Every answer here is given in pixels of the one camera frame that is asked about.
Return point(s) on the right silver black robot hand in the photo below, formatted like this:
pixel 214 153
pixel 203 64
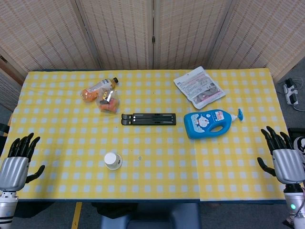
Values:
pixel 288 167

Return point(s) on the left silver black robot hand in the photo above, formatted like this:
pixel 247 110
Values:
pixel 13 171

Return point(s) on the white floral paper cup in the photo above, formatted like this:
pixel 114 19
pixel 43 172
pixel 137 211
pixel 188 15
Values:
pixel 110 159
pixel 115 168

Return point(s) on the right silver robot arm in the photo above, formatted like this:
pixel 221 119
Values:
pixel 294 202

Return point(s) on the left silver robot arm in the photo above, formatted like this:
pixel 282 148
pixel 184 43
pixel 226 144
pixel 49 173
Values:
pixel 7 207

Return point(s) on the white black patterned object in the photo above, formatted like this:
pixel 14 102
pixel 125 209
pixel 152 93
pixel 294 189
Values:
pixel 300 148

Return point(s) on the yellow checked tablecloth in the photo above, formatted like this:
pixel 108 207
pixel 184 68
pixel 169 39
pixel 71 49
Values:
pixel 238 155
pixel 71 143

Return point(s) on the white power strip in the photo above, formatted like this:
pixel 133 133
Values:
pixel 291 91

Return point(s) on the yellow floor tape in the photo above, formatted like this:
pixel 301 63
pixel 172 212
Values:
pixel 76 214

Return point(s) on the woven folding screen panel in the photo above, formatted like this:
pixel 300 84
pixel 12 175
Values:
pixel 35 31
pixel 7 88
pixel 262 31
pixel 119 31
pixel 190 31

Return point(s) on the blue pump detergent bottle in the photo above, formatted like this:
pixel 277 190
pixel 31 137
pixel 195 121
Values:
pixel 202 124

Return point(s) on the orange juice plastic bottle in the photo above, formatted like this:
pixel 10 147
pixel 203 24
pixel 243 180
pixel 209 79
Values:
pixel 95 89

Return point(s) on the clear bag of orange snacks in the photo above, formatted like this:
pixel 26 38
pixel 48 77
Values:
pixel 108 105

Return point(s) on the white printed pouch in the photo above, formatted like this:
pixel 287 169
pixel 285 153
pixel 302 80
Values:
pixel 199 88

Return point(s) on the black folding stand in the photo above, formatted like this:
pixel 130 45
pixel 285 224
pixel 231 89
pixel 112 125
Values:
pixel 150 119

